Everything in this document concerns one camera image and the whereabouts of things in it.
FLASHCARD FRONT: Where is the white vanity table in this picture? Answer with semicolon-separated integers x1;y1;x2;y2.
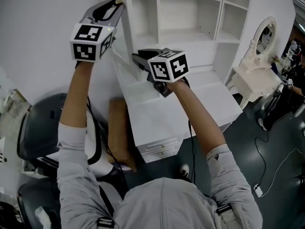
224;39;283;110

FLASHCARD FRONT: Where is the white floor cable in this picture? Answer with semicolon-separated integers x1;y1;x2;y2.
259;147;305;198

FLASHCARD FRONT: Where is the person's left leg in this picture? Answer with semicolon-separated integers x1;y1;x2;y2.
85;108;124;183

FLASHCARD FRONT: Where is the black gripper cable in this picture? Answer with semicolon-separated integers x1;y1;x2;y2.
85;95;126;173
187;118;197;184

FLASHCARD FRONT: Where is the white cabinet with shelves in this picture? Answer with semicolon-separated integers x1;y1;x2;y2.
97;0;254;164

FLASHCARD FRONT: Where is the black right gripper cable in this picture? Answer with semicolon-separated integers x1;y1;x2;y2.
187;118;197;184

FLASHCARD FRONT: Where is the dark grey bin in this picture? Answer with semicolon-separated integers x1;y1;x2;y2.
17;182;63;229

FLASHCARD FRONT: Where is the dark grey chair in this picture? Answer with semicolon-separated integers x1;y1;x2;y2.
17;93;70;162

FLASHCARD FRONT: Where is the black strap buckle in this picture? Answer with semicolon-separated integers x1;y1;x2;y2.
97;216;115;229
214;204;233;216

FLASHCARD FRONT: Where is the brown cardboard box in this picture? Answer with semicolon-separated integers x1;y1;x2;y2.
108;98;138;172

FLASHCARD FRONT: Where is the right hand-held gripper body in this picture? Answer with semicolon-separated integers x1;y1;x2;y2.
137;47;190;98

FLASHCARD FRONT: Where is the person's right forearm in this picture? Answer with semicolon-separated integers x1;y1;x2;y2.
166;78;227;154

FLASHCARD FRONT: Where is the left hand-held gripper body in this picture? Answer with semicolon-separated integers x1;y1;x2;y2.
70;3;117;63

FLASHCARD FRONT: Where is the black floor cable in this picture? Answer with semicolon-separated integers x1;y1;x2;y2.
252;129;270;188

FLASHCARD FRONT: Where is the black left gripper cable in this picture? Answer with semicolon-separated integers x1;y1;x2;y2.
85;95;126;173

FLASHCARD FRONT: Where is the person's grey hooded top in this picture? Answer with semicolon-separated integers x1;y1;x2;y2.
56;122;263;229

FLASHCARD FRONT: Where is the person's white and black shoe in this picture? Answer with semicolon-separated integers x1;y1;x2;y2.
179;163;190;177

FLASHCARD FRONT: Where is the white cabinet door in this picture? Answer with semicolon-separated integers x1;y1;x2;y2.
112;0;134;65

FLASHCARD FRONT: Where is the person's left forearm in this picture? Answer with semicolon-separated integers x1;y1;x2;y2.
58;61;96;129

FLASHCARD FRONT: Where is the oval white-framed mirror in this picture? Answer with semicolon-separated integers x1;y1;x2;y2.
249;16;277;57

